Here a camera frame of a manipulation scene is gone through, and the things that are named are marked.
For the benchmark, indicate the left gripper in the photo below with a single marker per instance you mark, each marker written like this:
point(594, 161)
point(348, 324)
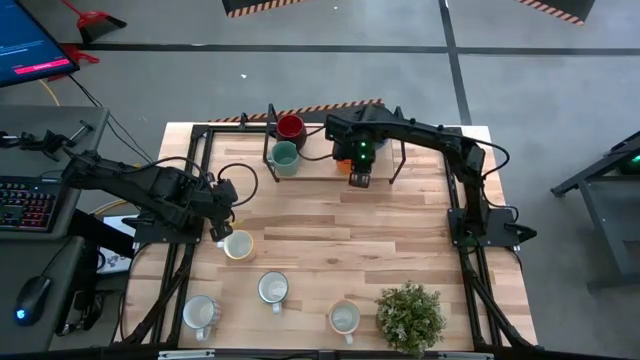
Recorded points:
point(222, 215)

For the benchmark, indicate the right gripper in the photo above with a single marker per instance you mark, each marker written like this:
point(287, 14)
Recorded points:
point(355, 152)

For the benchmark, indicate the coral floral-print mug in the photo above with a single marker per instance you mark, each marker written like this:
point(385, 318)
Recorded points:
point(239, 246)

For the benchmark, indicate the black mug red inside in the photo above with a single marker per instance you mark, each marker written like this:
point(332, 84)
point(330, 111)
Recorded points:
point(291, 127)

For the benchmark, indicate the mint green mug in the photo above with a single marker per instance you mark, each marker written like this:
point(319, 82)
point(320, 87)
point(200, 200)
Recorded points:
point(285, 159)

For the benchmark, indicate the blue leaf-print white mug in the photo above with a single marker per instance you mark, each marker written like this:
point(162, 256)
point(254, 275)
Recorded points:
point(273, 288)

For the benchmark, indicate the yellow patterned white mug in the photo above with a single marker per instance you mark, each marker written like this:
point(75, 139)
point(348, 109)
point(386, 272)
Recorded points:
point(344, 318)

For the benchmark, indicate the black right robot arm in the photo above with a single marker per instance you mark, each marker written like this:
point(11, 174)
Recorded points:
point(440, 137)

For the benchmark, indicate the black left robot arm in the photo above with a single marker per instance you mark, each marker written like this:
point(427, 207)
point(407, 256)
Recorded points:
point(165, 192)

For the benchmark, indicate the black metal mug rack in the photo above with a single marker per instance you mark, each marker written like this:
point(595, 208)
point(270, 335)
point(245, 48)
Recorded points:
point(320, 167)

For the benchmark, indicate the hazard-striped black mat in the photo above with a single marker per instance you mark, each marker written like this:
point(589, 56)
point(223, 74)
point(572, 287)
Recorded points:
point(300, 111)
point(260, 6)
point(555, 10)

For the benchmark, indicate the white printed box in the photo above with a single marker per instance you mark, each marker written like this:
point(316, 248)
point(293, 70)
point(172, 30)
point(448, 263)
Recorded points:
point(117, 260)

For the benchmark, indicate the potted plant striped pot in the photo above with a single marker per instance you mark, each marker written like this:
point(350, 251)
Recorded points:
point(410, 317)

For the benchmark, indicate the black clamp stand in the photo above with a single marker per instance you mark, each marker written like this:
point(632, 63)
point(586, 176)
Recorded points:
point(47, 142)

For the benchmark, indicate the black backlit keyboard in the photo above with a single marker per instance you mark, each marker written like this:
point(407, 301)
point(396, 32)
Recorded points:
point(27, 205)

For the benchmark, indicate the grey desk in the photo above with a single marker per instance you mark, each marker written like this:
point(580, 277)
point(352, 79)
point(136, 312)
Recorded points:
point(30, 162)

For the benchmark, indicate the black computer mouse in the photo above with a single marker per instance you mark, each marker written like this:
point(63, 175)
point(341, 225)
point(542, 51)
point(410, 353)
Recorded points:
point(31, 300)

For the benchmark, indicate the blue-screen monitor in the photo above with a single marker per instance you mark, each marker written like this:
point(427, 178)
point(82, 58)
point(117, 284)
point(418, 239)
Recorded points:
point(25, 45)

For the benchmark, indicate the black neighbouring workstation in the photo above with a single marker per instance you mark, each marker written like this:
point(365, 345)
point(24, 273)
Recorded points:
point(615, 225)

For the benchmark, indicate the black table frame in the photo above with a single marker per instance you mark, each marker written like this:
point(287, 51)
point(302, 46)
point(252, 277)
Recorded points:
point(225, 129)

